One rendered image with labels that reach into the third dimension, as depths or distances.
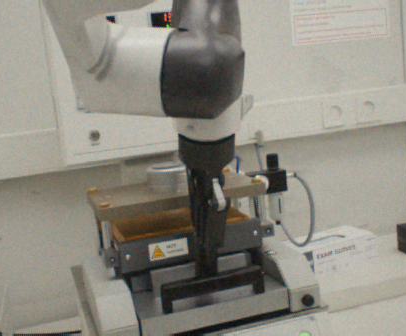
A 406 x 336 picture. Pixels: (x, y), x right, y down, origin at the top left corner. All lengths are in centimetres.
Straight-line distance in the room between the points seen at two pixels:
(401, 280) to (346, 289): 14
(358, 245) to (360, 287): 14
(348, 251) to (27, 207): 77
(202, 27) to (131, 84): 10
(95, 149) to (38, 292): 51
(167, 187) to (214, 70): 39
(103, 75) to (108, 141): 48
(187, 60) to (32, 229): 92
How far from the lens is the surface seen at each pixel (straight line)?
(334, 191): 166
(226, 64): 60
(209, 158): 73
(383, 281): 140
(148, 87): 61
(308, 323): 90
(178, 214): 98
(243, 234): 93
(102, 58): 61
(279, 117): 151
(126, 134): 109
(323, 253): 140
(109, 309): 84
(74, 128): 108
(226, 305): 85
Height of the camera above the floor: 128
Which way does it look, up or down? 8 degrees down
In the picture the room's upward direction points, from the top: 6 degrees counter-clockwise
